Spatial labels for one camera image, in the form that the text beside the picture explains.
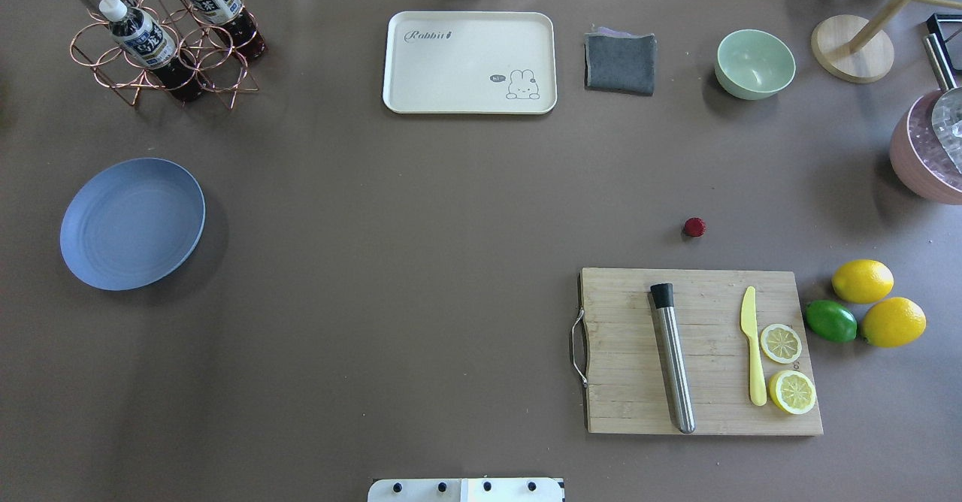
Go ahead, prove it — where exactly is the blue plate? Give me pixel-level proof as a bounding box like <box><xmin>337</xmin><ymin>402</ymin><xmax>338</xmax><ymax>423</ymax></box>
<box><xmin>59</xmin><ymin>159</ymin><xmax>206</xmax><ymax>291</ymax></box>

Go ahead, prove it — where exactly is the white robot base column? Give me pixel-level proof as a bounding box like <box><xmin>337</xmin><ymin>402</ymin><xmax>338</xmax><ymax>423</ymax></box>
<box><xmin>367</xmin><ymin>477</ymin><xmax>566</xmax><ymax>501</ymax></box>

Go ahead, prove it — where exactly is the red strawberry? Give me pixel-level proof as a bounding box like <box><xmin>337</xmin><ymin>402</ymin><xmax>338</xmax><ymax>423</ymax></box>
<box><xmin>682</xmin><ymin>217</ymin><xmax>706</xmax><ymax>237</ymax></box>

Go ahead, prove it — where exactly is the cream rabbit tray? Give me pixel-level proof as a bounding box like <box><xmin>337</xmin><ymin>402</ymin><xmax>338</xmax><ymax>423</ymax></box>
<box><xmin>382</xmin><ymin>11</ymin><xmax>558</xmax><ymax>115</ymax></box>

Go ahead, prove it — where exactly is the steel muddler black tip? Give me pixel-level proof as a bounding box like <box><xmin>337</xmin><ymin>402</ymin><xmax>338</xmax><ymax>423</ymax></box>
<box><xmin>650</xmin><ymin>283</ymin><xmax>697</xmax><ymax>434</ymax></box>

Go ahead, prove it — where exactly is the grey folded cloth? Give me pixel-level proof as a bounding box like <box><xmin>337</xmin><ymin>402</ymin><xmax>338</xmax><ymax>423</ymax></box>
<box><xmin>584</xmin><ymin>26</ymin><xmax>658</xmax><ymax>97</ymax></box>

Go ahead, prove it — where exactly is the green bowl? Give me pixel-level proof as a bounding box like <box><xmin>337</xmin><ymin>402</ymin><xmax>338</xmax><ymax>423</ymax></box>
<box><xmin>714</xmin><ymin>29</ymin><xmax>797</xmax><ymax>101</ymax></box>

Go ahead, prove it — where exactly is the lemon half slice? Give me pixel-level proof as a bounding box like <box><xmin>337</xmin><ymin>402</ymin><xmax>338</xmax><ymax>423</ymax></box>
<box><xmin>759</xmin><ymin>324</ymin><xmax>803</xmax><ymax>364</ymax></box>
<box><xmin>767</xmin><ymin>370</ymin><xmax>817</xmax><ymax>414</ymax></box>

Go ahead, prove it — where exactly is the yellow plastic knife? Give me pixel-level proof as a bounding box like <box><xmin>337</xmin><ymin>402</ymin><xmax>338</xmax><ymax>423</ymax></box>
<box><xmin>740</xmin><ymin>286</ymin><xmax>767</xmax><ymax>407</ymax></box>

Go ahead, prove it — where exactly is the green lime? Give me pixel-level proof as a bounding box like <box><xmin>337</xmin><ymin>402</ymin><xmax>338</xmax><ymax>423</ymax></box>
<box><xmin>804</xmin><ymin>300</ymin><xmax>858</xmax><ymax>343</ymax></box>

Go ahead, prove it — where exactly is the yellow lemon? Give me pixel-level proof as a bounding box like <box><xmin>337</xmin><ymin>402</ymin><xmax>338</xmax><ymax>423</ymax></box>
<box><xmin>861</xmin><ymin>297</ymin><xmax>927</xmax><ymax>348</ymax></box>
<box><xmin>830</xmin><ymin>259</ymin><xmax>894</xmax><ymax>304</ymax></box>

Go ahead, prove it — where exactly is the wooden cup stand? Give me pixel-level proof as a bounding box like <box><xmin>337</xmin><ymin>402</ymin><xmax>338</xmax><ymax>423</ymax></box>
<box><xmin>811</xmin><ymin>0</ymin><xmax>961</xmax><ymax>83</ymax></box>

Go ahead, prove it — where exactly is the tea bottle white cap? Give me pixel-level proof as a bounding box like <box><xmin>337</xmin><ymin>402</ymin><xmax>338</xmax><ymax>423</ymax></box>
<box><xmin>99</xmin><ymin>0</ymin><xmax>205</xmax><ymax>102</ymax></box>

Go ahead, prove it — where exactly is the pink ice bowl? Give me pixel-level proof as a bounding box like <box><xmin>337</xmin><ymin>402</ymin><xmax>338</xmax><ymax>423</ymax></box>
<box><xmin>889</xmin><ymin>89</ymin><xmax>961</xmax><ymax>205</ymax></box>

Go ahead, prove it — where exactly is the steel ice scoop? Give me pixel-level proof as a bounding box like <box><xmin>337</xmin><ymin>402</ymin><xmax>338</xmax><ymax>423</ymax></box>
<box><xmin>925</xmin><ymin>33</ymin><xmax>961</xmax><ymax>173</ymax></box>

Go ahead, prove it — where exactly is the copper wire bottle rack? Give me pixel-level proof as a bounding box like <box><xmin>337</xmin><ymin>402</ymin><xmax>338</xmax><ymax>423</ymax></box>
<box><xmin>70</xmin><ymin>0</ymin><xmax>267</xmax><ymax>107</ymax></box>

